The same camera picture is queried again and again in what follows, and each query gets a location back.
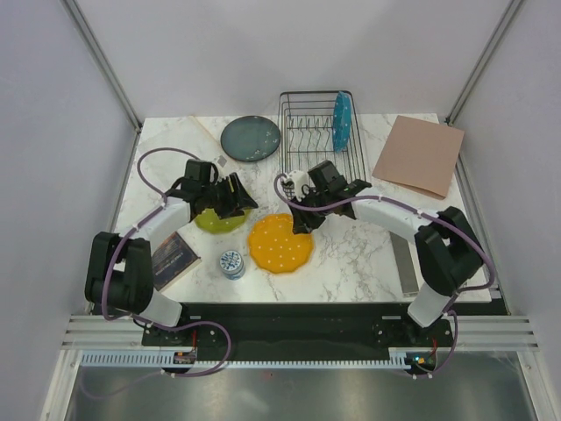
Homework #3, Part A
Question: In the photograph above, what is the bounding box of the white slotted cable duct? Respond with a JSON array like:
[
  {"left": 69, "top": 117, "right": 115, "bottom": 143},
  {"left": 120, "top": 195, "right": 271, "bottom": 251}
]
[{"left": 81, "top": 350, "right": 435, "bottom": 369}]

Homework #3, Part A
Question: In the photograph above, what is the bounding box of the green polka dot plate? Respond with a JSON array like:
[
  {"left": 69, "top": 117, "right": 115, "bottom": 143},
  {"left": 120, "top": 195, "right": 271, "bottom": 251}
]
[{"left": 194, "top": 209, "right": 251, "bottom": 234}]

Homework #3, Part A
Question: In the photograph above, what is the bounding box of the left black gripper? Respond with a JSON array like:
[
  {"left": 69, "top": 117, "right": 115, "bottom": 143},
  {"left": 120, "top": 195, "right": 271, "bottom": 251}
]
[{"left": 202, "top": 173, "right": 258, "bottom": 220}]

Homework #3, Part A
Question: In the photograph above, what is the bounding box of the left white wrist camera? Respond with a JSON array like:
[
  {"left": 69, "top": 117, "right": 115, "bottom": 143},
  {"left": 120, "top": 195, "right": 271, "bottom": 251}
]
[{"left": 214, "top": 155, "right": 228, "bottom": 168}]

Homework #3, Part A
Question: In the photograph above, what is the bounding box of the blue white ceramic cup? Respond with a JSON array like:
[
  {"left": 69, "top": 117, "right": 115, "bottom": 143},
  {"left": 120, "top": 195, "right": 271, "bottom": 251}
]
[{"left": 219, "top": 250, "right": 245, "bottom": 280}]

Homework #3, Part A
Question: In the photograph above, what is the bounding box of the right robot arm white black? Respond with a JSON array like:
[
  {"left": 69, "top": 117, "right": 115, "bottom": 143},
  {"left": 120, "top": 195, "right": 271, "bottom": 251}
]
[{"left": 273, "top": 161, "right": 496, "bottom": 346}]

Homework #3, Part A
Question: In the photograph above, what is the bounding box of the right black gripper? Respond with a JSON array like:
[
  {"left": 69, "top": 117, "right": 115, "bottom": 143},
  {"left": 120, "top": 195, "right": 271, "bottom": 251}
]
[{"left": 288, "top": 189, "right": 332, "bottom": 235}]

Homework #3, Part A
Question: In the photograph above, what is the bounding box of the dark grey round plate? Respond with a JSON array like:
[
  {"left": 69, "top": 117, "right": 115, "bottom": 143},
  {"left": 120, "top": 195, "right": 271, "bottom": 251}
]
[{"left": 220, "top": 116, "right": 281, "bottom": 162}]

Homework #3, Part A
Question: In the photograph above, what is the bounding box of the grey metal bar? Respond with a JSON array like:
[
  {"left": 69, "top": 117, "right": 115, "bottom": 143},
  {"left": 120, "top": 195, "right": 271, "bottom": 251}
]
[{"left": 390, "top": 232, "right": 419, "bottom": 297}]

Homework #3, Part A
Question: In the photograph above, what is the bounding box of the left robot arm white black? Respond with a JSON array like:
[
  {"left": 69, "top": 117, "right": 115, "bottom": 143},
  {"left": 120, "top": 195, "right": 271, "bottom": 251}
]
[{"left": 84, "top": 160, "right": 258, "bottom": 345}]

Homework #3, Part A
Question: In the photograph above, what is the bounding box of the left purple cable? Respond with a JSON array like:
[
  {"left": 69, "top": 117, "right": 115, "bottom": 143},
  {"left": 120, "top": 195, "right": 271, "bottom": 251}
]
[{"left": 100, "top": 147, "right": 233, "bottom": 378}]

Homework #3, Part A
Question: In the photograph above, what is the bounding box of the black wire dish rack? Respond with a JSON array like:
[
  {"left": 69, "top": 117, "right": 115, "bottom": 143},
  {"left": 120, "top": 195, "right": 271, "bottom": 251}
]
[{"left": 277, "top": 90, "right": 367, "bottom": 182}]

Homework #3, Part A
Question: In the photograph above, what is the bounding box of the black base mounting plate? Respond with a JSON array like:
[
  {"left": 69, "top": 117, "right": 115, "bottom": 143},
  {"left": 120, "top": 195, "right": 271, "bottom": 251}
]
[{"left": 142, "top": 303, "right": 452, "bottom": 360}]

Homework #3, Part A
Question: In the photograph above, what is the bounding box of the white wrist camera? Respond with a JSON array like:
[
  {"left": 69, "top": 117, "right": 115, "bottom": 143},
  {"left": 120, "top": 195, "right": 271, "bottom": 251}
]
[
  {"left": 281, "top": 170, "right": 311, "bottom": 201},
  {"left": 214, "top": 155, "right": 228, "bottom": 168}
]

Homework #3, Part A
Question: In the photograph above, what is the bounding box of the orange polka dot plate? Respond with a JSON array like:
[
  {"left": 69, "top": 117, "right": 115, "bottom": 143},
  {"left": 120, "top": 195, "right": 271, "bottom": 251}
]
[{"left": 247, "top": 213, "right": 315, "bottom": 275}]

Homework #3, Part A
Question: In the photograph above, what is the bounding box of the dark hardcover book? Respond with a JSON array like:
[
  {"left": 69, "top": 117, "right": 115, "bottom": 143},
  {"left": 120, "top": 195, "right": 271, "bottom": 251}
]
[{"left": 152, "top": 232, "right": 201, "bottom": 292}]

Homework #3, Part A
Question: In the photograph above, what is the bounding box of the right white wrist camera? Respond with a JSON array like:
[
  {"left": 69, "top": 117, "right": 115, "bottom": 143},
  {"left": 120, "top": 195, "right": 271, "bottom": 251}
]
[{"left": 281, "top": 170, "right": 311, "bottom": 201}]

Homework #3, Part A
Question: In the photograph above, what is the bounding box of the blue polka dot plate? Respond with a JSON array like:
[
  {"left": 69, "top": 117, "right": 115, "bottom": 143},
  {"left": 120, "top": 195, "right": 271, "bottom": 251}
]
[{"left": 332, "top": 91, "right": 352, "bottom": 153}]

